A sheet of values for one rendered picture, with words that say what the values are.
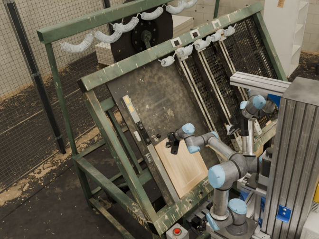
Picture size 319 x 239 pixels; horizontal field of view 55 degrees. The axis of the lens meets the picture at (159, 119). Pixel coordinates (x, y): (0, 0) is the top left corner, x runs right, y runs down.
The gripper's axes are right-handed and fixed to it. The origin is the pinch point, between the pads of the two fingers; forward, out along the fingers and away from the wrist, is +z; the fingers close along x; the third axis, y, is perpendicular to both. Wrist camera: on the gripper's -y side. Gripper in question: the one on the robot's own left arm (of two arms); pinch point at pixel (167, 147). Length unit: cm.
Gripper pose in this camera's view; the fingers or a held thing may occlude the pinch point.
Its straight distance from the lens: 228.5
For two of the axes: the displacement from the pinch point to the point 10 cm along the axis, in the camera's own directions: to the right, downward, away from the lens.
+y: -0.6, -9.1, 4.1
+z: -4.1, 4.0, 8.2
